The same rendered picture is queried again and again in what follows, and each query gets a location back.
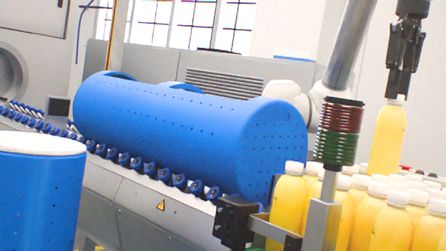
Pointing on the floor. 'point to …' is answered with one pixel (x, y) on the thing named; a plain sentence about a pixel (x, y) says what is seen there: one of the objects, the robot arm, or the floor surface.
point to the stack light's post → (322, 225)
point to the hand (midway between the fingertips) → (397, 85)
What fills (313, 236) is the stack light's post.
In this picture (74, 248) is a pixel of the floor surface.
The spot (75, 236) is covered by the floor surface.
